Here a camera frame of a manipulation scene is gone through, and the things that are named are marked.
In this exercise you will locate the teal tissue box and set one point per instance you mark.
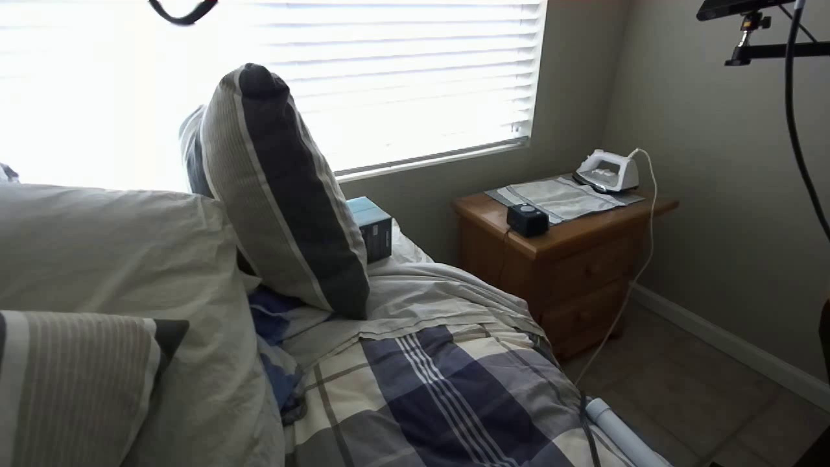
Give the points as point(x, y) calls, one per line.
point(373, 228)

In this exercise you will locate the white bed sheet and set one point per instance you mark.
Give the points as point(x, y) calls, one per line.
point(410, 257)

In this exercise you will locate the black alarm clock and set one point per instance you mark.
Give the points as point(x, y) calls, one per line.
point(527, 222)

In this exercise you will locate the striped white cloth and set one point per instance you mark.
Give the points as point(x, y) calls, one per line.
point(561, 197)

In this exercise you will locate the wooden nightstand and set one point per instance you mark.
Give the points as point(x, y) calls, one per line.
point(572, 279)

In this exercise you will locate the plaid bed blanket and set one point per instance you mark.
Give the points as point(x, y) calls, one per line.
point(436, 373)

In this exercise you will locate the striped grey white pillow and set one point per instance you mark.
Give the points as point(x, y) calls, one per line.
point(279, 193)

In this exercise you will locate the white clothes iron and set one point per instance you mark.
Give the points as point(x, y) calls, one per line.
point(610, 171)

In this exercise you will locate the blue crumpled cloth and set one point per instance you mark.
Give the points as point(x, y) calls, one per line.
point(194, 152)

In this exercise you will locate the large beige pillow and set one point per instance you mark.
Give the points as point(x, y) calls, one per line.
point(161, 255)

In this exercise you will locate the light blue rolled tube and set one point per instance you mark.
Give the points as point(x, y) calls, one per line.
point(624, 436)

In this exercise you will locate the window blinds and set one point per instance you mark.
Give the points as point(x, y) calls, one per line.
point(93, 92)

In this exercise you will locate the small striped beige pillow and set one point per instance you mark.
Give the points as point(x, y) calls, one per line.
point(76, 386)

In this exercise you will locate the camera mount stand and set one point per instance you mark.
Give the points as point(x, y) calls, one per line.
point(757, 17)

